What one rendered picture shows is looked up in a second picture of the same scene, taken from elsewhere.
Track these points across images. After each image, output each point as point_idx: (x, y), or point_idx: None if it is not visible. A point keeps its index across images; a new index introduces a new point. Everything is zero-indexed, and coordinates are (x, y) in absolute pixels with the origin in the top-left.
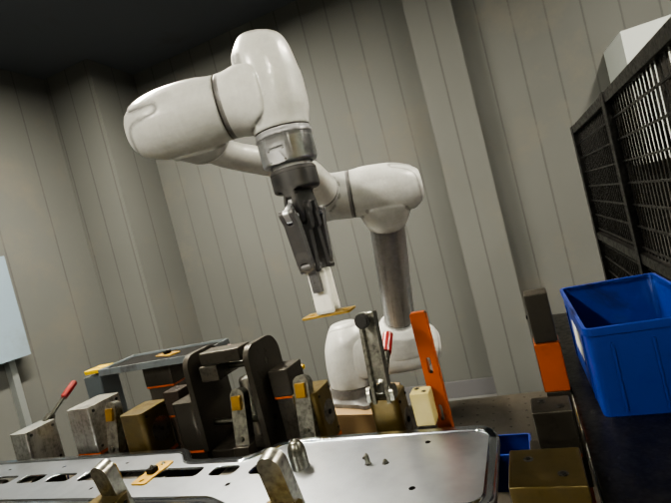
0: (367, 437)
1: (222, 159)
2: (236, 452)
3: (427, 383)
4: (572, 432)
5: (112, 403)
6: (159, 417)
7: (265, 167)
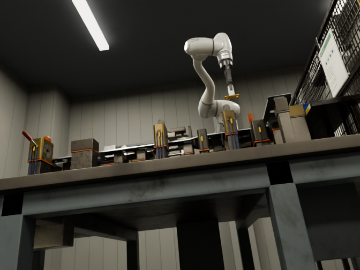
0: None
1: (200, 64)
2: (182, 155)
3: None
4: None
5: (125, 145)
6: None
7: (220, 59)
